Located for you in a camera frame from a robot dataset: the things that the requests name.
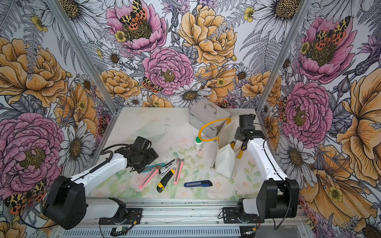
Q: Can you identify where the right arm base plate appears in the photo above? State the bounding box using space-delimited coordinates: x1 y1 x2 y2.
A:
222 207 265 225

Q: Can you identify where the blue utility knife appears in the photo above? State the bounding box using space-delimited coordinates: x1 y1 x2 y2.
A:
184 180 213 187

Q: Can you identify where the white bottle green cap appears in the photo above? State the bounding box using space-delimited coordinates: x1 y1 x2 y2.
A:
195 137 202 151

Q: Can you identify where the white pouch with yellow handles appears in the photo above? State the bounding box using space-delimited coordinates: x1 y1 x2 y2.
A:
198 116 243 179

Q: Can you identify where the pink utility knife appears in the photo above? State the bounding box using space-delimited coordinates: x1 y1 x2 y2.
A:
174 159 184 185
139 167 160 189

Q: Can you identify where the pink utility knife right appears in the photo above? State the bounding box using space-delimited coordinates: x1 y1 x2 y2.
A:
174 159 184 185

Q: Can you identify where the silver metal case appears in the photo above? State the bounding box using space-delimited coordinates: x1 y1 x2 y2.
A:
189 99 231 139

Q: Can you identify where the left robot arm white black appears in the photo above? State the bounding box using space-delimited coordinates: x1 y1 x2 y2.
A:
42 136 159 230

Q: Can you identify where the pink utility knife left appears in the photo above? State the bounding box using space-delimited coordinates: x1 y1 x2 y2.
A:
139 167 160 189

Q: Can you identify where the left corner aluminium post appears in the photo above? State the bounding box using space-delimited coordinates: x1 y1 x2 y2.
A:
46 0 120 114

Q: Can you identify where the silver black utility knife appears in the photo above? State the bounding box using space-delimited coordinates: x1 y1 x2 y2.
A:
159 158 179 176

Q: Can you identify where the right corner aluminium post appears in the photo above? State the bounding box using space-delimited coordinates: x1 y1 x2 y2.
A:
255 0 313 113

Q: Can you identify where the teal utility knife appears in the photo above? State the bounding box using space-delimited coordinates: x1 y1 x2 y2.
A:
142 163 165 173

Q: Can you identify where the aluminium front rail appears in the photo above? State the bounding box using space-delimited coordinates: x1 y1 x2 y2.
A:
53 198 310 238

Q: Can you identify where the black yellow utility knife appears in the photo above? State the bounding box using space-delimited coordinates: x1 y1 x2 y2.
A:
156 169 176 193

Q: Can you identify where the corner aluminium post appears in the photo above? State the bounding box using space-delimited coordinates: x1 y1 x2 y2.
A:
255 0 313 113
46 0 120 114

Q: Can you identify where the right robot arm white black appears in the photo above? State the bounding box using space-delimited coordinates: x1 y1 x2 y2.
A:
235 114 300 223

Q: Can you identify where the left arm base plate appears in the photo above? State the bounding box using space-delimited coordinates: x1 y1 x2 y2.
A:
99 208 143 226

